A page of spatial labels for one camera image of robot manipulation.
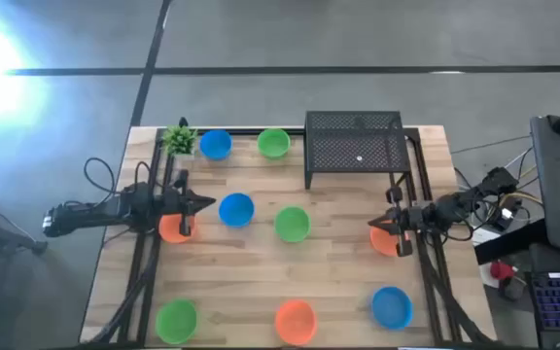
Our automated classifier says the orange plastic mini bowl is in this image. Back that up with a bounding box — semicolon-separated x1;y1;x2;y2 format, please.
157;212;198;245
274;298;319;346
369;224;410;258

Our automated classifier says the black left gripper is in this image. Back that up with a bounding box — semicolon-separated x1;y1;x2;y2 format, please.
161;188;217;238

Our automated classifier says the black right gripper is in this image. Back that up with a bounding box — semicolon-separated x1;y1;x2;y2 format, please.
367;206;427;258

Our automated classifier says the small potted green plant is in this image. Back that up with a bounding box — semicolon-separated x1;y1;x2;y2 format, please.
161;123;199;161

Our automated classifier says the black power adapter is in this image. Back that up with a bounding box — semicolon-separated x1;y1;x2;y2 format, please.
491;206;524;232

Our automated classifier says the white paper sheet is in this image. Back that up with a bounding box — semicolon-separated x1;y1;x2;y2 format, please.
472;226;503;247

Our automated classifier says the blue plastic mini bowl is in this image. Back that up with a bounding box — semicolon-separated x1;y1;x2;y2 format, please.
198;128;234;161
218;192;256;228
370;285;414;332

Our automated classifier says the black perforated metal shelf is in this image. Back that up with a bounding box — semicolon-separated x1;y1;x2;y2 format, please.
303;110;413;191

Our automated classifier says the green plastic mini bowl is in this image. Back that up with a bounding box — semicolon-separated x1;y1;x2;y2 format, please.
155;298;199;345
273;205;312;244
256;127;292;160

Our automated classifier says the black aluminium table frame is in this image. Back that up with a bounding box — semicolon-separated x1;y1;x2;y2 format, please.
89;126;495;347

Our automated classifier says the black side desk edge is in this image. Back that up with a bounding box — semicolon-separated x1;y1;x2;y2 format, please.
473;218;551;266

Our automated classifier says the small red object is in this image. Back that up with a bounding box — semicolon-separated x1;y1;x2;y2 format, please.
489;260;517;282

